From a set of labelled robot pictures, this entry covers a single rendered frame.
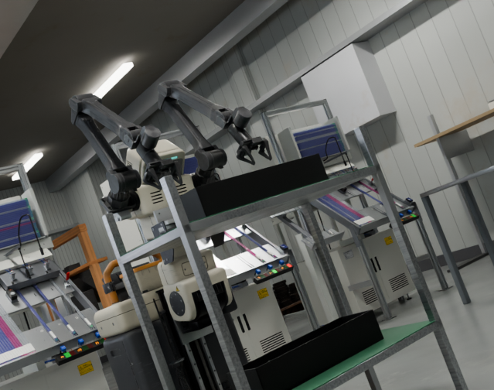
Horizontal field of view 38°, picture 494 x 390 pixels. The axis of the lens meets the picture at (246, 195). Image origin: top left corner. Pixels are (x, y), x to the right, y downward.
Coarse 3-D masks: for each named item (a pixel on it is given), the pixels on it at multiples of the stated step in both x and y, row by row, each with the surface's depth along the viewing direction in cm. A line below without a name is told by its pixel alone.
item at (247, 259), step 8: (256, 248) 515; (272, 248) 518; (240, 256) 504; (248, 256) 505; (264, 256) 508; (272, 256) 508; (280, 256) 511; (232, 264) 494; (240, 264) 496; (248, 264) 497; (256, 264) 498
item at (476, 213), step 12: (492, 168) 443; (456, 180) 469; (432, 192) 488; (468, 192) 516; (468, 204) 519; (432, 216) 494; (480, 216) 516; (480, 228) 516; (444, 240) 493; (444, 252) 494; (492, 252) 512; (456, 276) 490; (468, 300) 490
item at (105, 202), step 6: (102, 198) 286; (108, 198) 284; (114, 198) 282; (120, 198) 282; (126, 198) 285; (102, 204) 285; (108, 204) 284; (114, 204) 283; (120, 204) 283; (126, 204) 285; (132, 204) 288; (108, 210) 282; (114, 210) 282; (120, 210) 285
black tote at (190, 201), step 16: (304, 160) 262; (320, 160) 267; (240, 176) 244; (256, 176) 248; (272, 176) 252; (288, 176) 256; (304, 176) 260; (320, 176) 265; (192, 192) 234; (208, 192) 235; (224, 192) 238; (240, 192) 242; (256, 192) 246; (272, 192) 250; (192, 208) 236; (208, 208) 233; (224, 208) 236
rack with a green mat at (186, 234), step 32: (288, 192) 238; (320, 192) 258; (384, 192) 264; (192, 224) 213; (224, 224) 236; (128, 256) 239; (192, 256) 210; (320, 256) 298; (128, 288) 244; (416, 288) 263; (224, 320) 210; (160, 352) 242; (224, 352) 209; (384, 352) 242; (448, 352) 259; (320, 384) 225
